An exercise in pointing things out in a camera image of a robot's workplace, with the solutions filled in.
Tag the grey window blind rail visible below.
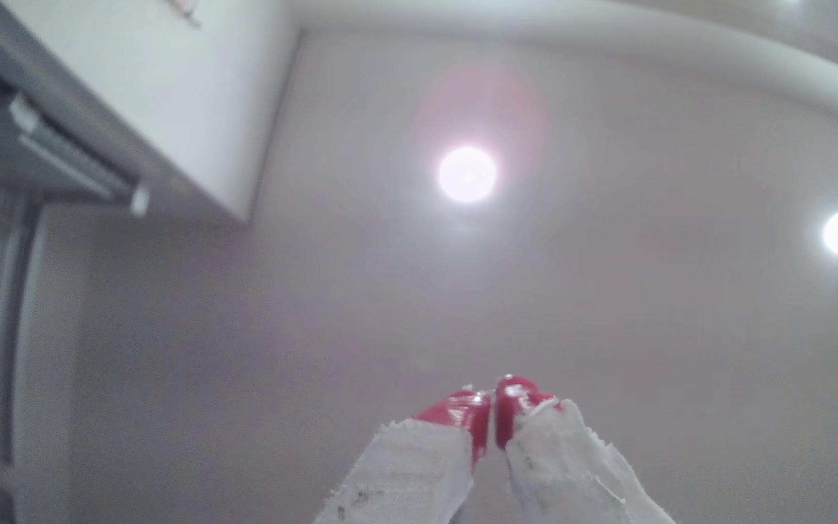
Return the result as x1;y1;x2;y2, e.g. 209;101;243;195
0;0;152;219

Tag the white wall cabinet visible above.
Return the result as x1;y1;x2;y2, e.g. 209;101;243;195
0;0;301;221

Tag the red-tipped white taped gripper finger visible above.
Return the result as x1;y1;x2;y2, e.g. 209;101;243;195
313;389;491;524
495;375;675;524

